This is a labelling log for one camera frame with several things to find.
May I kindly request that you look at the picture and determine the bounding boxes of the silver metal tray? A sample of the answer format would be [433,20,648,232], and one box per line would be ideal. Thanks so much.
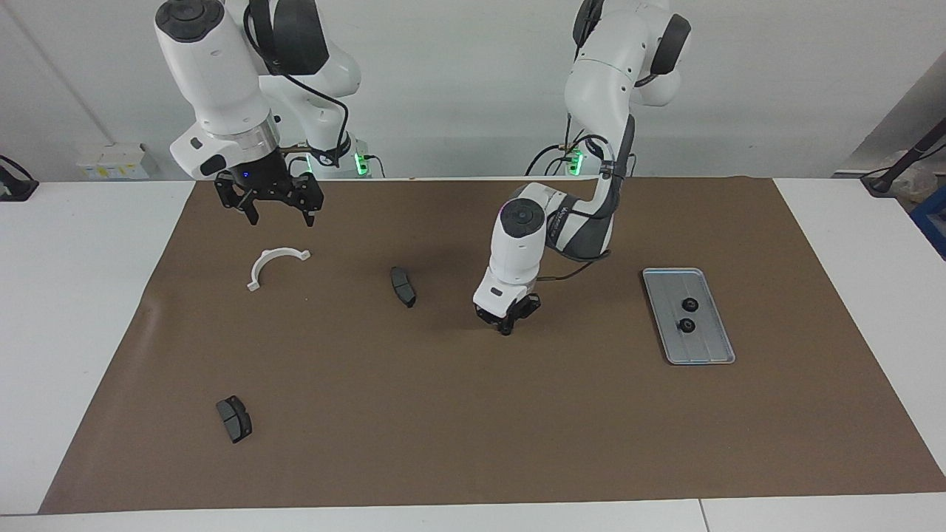
[642,267,737,366]

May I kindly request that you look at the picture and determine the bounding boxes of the brown table mat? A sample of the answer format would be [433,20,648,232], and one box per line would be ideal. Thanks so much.
[38,176,946,514]

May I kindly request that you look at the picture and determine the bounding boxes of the dark grey brake pad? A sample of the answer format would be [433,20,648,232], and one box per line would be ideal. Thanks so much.
[216,395,253,444]
[389,266,418,309]

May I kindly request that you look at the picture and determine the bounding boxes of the black clamp stand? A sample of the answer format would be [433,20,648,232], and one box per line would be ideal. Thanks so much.
[0,154,39,202]

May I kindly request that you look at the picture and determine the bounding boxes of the black tripod leg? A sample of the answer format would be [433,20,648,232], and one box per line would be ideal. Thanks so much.
[861,115,946,197]

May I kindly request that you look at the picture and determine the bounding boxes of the blue crate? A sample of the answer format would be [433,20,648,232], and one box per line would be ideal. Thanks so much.
[911,185,946,259]

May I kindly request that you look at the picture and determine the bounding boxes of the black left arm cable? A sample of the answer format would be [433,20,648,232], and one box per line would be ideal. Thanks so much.
[536,111,636,283]

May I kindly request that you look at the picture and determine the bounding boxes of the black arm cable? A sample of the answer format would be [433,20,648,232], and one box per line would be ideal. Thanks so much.
[536,111,636,283]
[244,0,350,167]

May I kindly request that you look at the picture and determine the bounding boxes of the white curved plastic bracket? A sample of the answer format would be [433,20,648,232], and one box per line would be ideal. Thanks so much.
[246,248,312,292]

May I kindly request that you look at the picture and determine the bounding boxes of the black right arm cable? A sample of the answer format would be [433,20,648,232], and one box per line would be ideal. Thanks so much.
[244,0,350,167]

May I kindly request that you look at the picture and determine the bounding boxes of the black base cables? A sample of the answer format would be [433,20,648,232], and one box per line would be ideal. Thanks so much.
[525,109,596,177]

